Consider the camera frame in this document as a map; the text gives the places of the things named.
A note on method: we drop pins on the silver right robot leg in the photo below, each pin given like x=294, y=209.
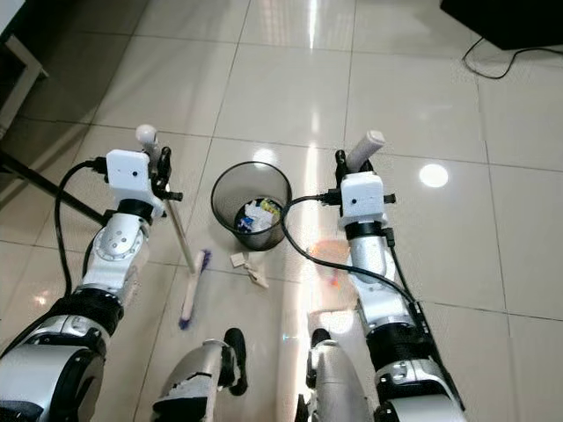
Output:
x=339, y=387

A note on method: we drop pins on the broom with purple bristles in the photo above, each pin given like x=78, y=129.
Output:
x=192, y=303

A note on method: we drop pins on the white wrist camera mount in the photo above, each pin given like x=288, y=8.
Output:
x=127, y=176
x=362, y=195

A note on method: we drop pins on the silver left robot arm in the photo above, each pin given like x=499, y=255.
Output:
x=119, y=251

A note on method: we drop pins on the crumpled beige paper scrap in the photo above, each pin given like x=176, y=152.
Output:
x=258, y=276

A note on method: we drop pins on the small white paper scrap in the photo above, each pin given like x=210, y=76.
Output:
x=237, y=259

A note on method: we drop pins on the grey translucent trash bin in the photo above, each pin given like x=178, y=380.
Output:
x=227, y=189

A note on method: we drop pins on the blue white wrapper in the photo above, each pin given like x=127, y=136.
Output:
x=251, y=219

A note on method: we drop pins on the black metal table frame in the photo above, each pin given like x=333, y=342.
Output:
x=53, y=186

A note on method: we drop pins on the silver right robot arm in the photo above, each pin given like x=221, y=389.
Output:
x=374, y=264

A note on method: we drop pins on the black furniture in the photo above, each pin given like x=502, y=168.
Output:
x=506, y=22

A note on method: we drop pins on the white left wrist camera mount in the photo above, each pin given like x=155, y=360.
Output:
x=127, y=176

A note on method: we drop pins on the yellow wrapper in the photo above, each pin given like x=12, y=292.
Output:
x=269, y=208

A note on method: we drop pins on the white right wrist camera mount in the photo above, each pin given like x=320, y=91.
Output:
x=362, y=195

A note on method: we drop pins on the silver robot leg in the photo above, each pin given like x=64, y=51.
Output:
x=339, y=387
x=193, y=378

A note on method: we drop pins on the white metal frame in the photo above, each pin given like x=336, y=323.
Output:
x=31, y=61

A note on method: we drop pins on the silver left robot leg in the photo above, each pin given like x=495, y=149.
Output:
x=193, y=378

